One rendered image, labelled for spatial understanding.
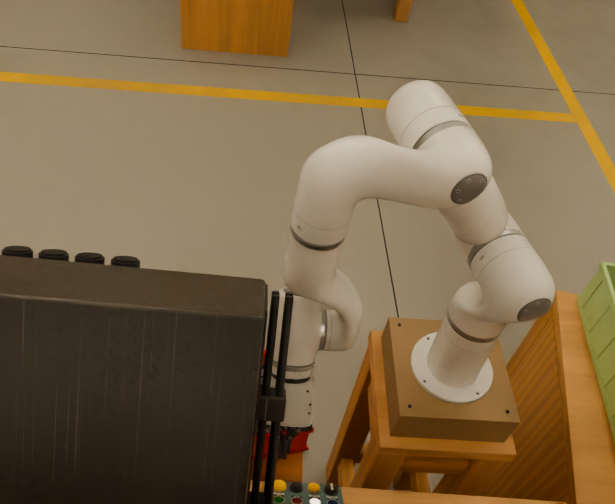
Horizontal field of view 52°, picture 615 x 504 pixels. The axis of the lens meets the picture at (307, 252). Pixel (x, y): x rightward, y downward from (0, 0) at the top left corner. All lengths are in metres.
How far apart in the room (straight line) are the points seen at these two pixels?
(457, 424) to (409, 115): 0.78
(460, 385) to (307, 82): 2.79
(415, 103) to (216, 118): 2.74
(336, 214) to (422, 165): 0.15
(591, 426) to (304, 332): 0.90
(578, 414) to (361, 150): 1.11
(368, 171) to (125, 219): 2.26
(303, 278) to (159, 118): 2.67
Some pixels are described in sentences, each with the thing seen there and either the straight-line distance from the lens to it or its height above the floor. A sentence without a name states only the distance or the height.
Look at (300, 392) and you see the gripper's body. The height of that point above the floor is 1.12.
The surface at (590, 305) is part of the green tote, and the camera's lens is 1.96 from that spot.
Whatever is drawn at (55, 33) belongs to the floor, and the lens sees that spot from 4.37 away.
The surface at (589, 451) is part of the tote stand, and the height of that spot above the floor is 0.79.
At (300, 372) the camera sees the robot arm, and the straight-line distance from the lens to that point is 1.18.
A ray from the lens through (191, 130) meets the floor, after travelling 3.53.
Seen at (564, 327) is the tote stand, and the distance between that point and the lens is 1.95.
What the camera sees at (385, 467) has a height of 0.73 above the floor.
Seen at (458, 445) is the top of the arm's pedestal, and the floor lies 0.85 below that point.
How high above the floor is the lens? 2.17
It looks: 48 degrees down
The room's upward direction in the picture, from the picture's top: 10 degrees clockwise
